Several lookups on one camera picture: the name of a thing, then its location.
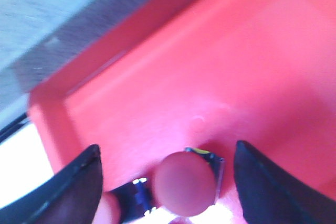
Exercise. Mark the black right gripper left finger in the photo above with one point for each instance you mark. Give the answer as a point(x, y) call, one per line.
point(70, 196)

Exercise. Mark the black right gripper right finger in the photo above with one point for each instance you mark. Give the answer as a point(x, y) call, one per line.
point(269, 194)

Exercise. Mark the red push button lying down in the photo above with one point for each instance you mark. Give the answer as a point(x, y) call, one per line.
point(126, 203)

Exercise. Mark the red plastic tray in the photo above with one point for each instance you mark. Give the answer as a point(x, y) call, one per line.
point(218, 72)

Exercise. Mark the grey stone slab right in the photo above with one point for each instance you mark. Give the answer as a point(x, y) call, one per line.
point(39, 36)

